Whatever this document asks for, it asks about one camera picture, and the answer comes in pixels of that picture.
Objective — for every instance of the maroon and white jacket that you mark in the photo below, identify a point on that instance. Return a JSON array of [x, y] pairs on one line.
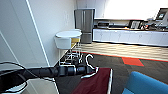
[[95, 83]]

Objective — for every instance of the white wardrobe door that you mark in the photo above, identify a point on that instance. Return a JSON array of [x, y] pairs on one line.
[[16, 26]]

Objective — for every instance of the white metal rack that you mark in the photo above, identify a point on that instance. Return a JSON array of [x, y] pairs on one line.
[[63, 43]]

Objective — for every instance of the white round table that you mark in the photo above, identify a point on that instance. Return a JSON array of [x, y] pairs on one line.
[[68, 34]]

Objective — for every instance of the stainless steel fridge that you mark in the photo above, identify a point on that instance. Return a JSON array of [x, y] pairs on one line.
[[84, 25]]

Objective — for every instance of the black microwave oven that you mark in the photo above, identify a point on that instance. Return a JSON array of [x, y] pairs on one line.
[[103, 24]]

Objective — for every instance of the white lower kitchen cabinets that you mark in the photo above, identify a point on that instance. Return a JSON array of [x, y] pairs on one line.
[[130, 36]]

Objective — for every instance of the grey countertop appliance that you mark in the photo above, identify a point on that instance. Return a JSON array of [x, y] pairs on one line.
[[134, 24]]

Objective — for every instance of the dark countertop screen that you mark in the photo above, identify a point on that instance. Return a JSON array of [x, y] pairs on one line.
[[162, 15]]

